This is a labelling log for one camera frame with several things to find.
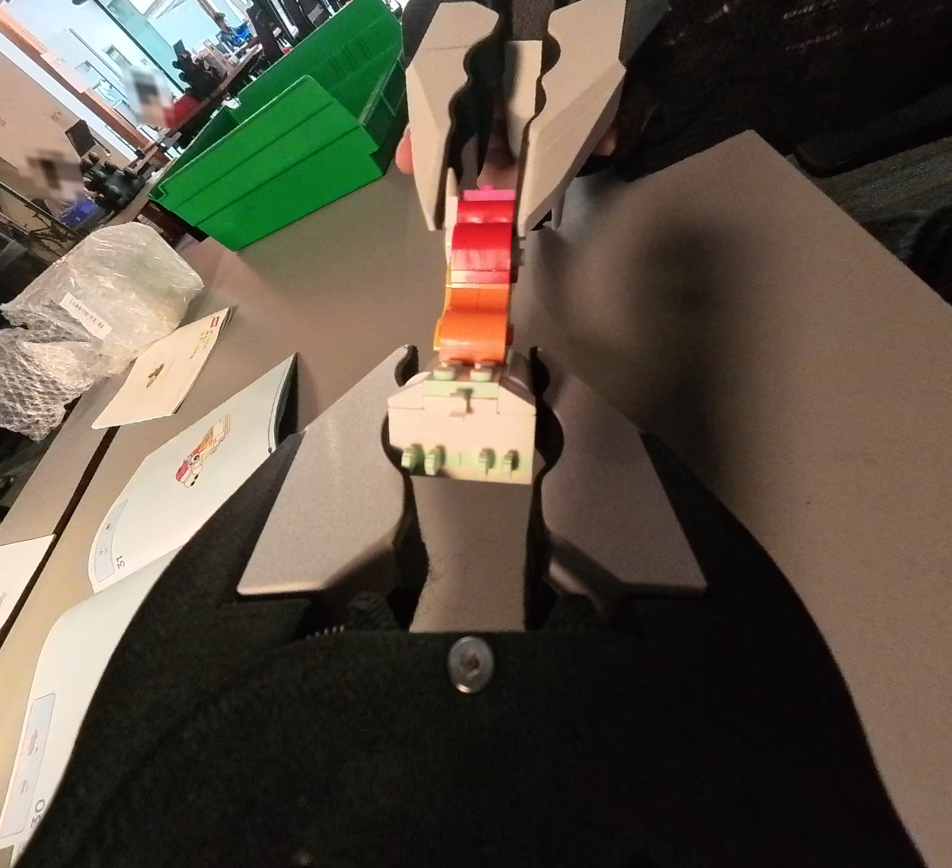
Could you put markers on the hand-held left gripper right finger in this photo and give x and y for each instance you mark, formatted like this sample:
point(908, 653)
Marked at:
point(617, 511)

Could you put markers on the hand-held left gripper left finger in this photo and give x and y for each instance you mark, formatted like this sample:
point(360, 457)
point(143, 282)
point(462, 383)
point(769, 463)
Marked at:
point(320, 511)

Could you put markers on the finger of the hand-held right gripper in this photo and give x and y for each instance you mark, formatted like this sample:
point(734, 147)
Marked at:
point(428, 109)
point(580, 109)

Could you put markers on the white orange red lego model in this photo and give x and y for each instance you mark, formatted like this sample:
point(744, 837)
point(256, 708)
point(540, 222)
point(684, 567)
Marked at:
point(461, 429)

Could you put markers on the person's right hand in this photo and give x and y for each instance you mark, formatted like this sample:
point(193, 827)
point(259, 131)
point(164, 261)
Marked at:
point(500, 158)

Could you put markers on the green plastic bin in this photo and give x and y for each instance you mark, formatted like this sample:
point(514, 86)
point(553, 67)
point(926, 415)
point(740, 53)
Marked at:
point(282, 169)
point(349, 42)

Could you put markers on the open pale blue instruction booklet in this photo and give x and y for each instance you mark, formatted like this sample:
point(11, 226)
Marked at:
point(186, 511)

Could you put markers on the closed instruction booklet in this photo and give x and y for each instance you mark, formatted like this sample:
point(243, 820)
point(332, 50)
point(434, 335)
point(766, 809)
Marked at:
point(156, 377)

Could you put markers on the clear bubble wrap bundle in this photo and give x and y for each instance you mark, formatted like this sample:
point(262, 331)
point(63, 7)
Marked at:
point(97, 288)

